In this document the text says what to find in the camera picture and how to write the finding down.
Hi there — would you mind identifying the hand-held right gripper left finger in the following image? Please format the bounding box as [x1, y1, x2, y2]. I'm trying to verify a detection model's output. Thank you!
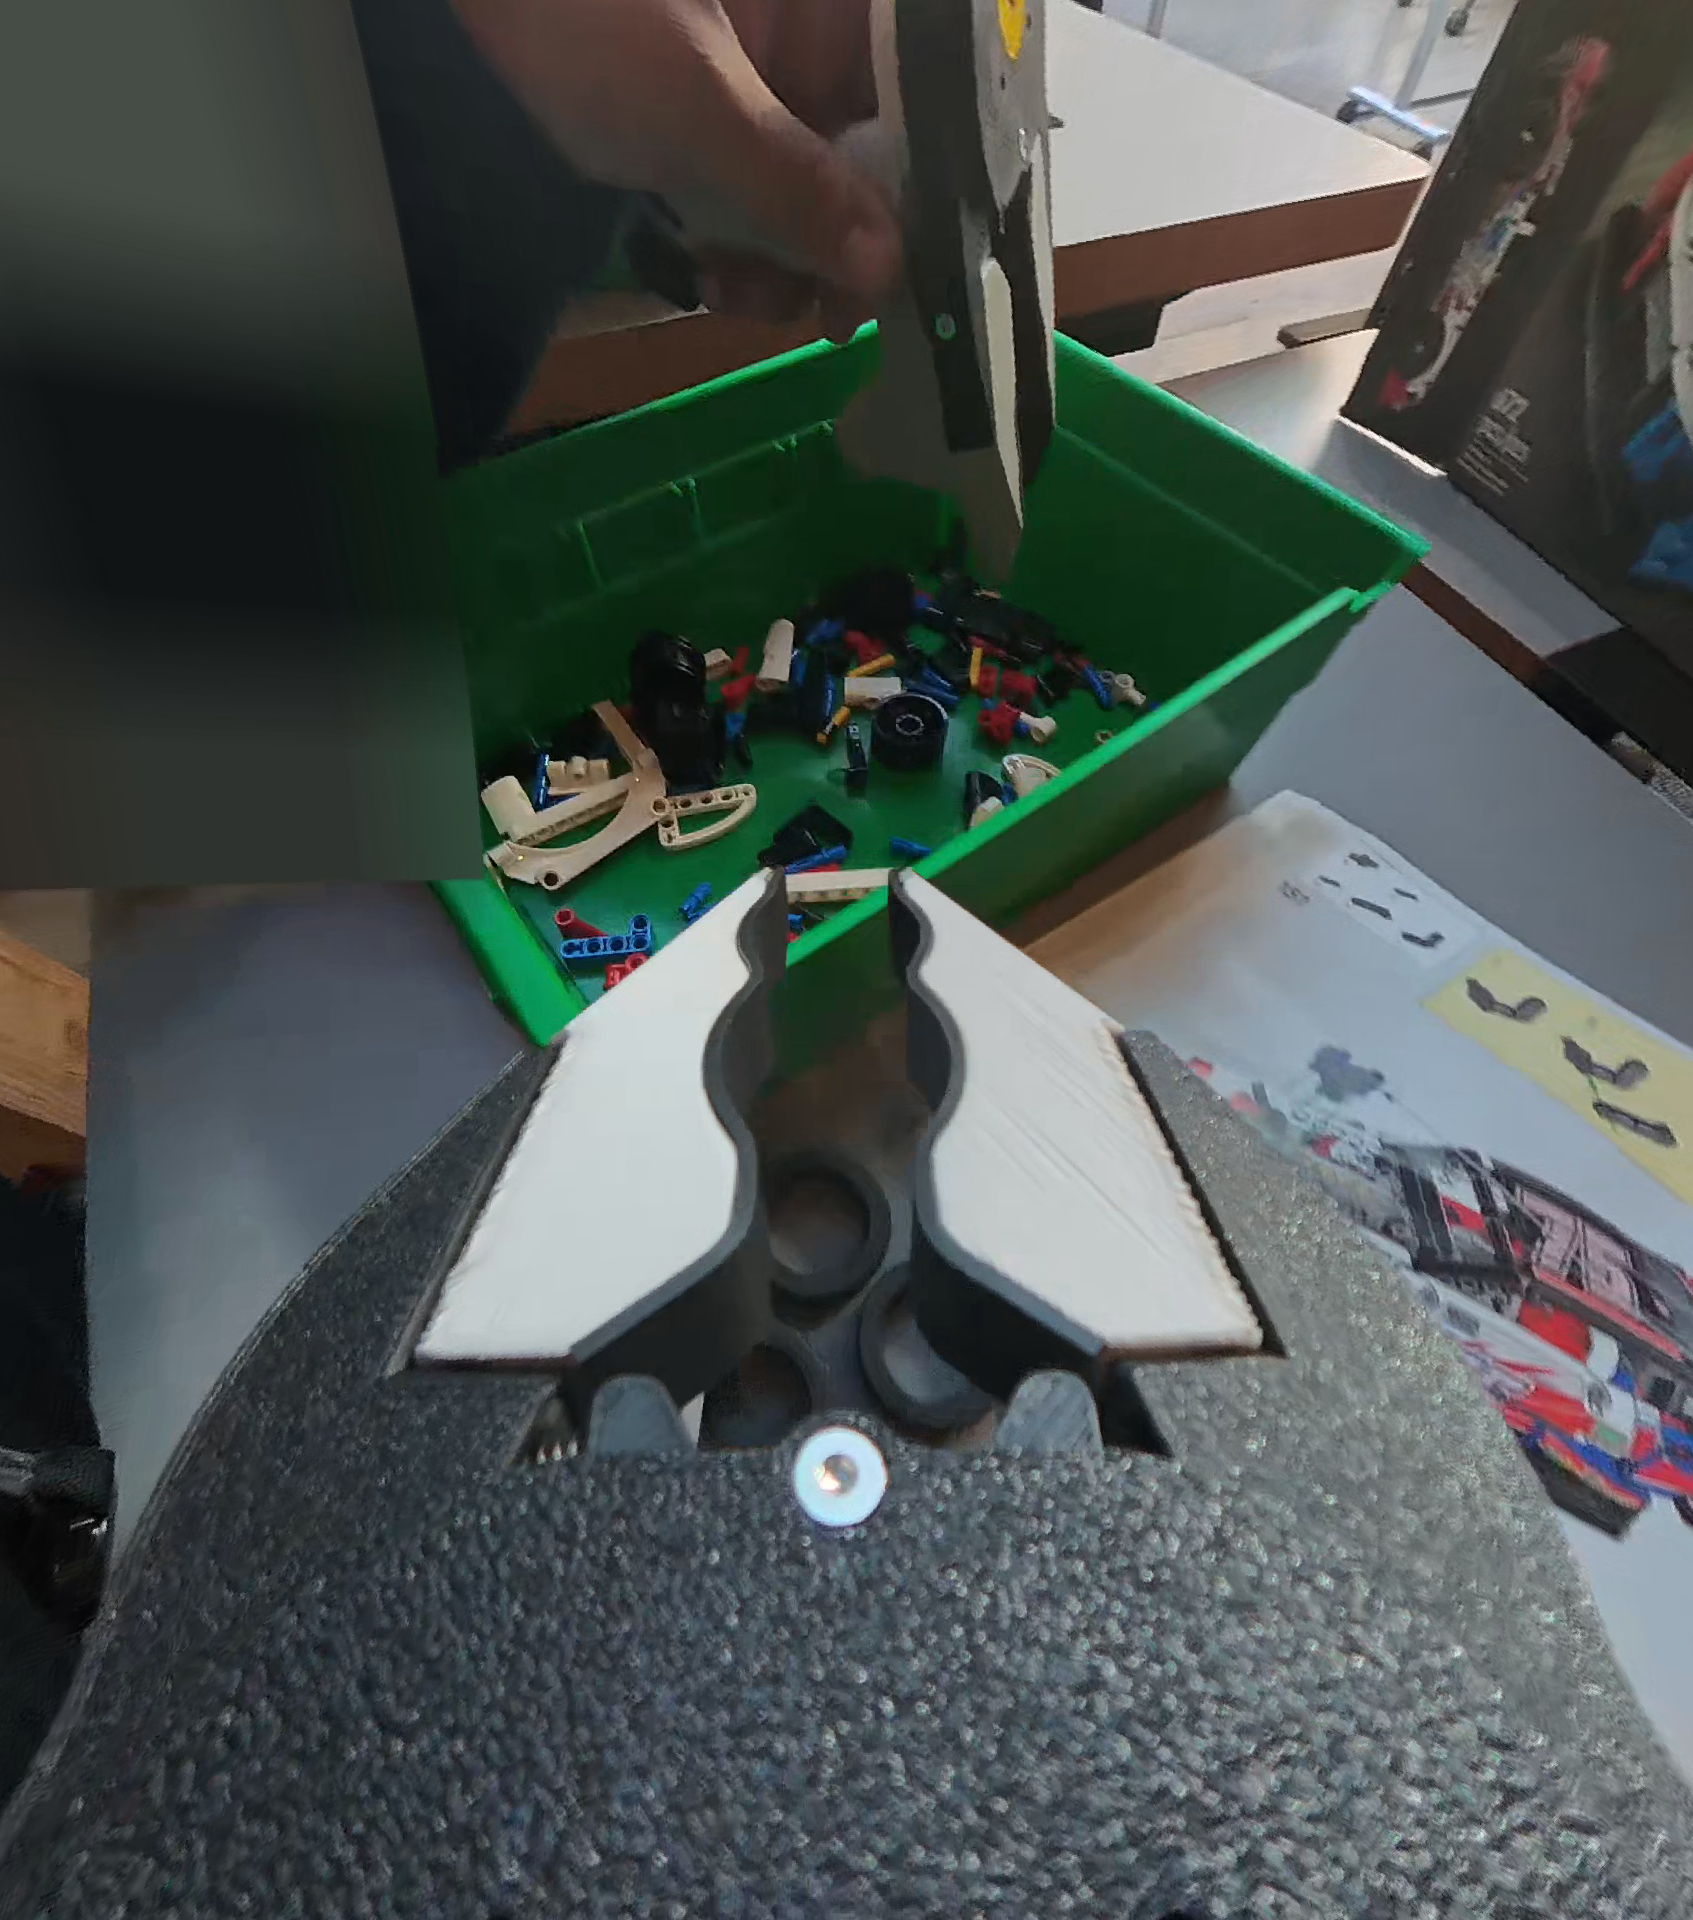
[413, 868, 791, 1419]

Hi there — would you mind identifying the person's left forearm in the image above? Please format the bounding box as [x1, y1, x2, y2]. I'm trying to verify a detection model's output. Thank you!
[396, 0, 714, 468]

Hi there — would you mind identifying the pile of small toy bricks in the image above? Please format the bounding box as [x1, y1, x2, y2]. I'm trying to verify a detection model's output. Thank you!
[478, 564, 1156, 994]

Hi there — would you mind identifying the person's left hand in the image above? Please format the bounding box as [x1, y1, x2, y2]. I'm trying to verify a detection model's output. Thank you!
[446, 0, 912, 325]

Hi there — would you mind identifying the thick instruction booklet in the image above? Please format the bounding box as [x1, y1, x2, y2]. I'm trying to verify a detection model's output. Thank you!
[1025, 788, 1693, 1920]

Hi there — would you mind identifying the brown edged side table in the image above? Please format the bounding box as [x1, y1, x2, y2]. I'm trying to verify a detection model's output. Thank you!
[507, 0, 1431, 436]

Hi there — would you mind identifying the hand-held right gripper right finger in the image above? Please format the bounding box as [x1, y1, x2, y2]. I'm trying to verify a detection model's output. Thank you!
[888, 871, 1267, 1419]

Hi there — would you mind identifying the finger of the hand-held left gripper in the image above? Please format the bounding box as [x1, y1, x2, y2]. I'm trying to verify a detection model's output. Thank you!
[964, 149, 1062, 584]
[837, 318, 972, 492]

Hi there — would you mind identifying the green plastic storage bin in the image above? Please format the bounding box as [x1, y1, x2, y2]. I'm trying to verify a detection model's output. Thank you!
[434, 321, 1431, 1055]

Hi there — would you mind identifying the dark toy car box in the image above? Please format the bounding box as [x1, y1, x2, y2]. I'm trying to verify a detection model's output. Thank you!
[1341, 0, 1693, 873]

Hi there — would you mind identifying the black rubber toy tire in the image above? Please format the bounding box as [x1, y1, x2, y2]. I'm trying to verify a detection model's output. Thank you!
[858, 1267, 1003, 1434]
[763, 1146, 896, 1304]
[703, 1336, 835, 1449]

